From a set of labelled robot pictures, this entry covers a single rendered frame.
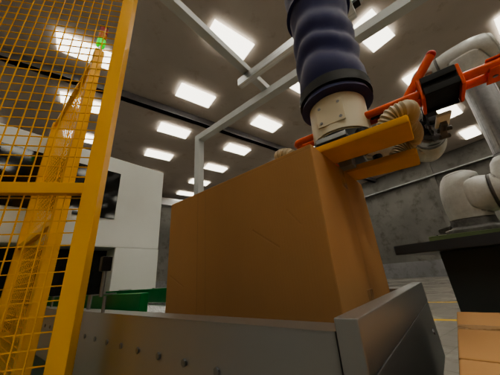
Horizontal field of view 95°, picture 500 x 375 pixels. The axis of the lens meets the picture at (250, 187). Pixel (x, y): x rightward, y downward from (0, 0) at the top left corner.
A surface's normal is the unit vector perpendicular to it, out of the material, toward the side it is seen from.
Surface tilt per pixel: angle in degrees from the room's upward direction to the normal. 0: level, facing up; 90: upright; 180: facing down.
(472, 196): 95
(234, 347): 90
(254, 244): 90
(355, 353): 90
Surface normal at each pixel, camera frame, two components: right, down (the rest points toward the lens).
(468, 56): -0.71, 0.04
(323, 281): -0.66, -0.23
